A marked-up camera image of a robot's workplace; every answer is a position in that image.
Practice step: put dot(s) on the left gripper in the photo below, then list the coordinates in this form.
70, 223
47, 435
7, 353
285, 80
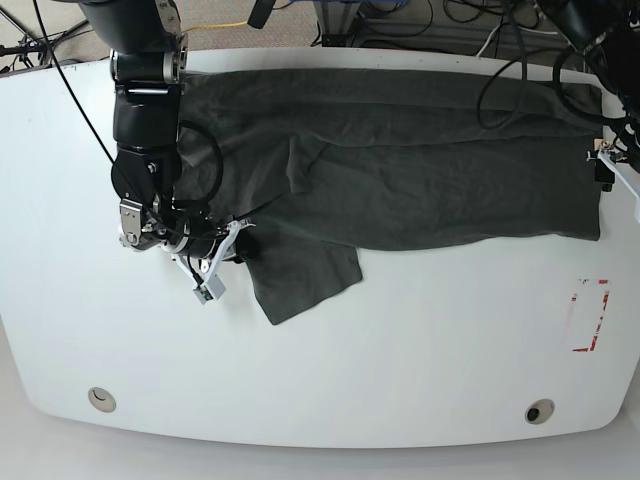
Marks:
612, 165

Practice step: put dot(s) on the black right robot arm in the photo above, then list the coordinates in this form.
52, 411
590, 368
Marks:
147, 64

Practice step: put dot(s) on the black cylinder object on floor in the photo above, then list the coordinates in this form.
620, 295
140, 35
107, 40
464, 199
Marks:
260, 13

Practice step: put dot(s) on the right table cable grommet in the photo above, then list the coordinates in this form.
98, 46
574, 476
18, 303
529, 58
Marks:
539, 412

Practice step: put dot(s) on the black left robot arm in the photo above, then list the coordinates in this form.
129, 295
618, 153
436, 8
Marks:
605, 35

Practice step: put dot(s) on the red tape rectangle marking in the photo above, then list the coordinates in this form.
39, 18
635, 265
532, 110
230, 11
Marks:
587, 311

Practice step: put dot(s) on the aluminium frame leg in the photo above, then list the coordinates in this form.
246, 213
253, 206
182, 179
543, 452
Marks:
336, 21

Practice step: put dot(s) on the left table cable grommet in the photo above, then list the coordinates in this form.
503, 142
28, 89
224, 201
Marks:
102, 400

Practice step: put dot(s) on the table cable grommet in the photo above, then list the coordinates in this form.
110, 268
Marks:
539, 412
102, 400

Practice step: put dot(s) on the black tripod stand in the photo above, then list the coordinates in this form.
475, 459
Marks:
23, 46

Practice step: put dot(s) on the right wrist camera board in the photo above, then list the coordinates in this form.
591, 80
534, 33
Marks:
209, 290

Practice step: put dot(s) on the dark grey T-shirt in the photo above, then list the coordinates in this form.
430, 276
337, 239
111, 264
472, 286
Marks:
326, 163

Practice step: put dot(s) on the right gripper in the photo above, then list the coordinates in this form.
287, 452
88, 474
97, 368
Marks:
200, 259

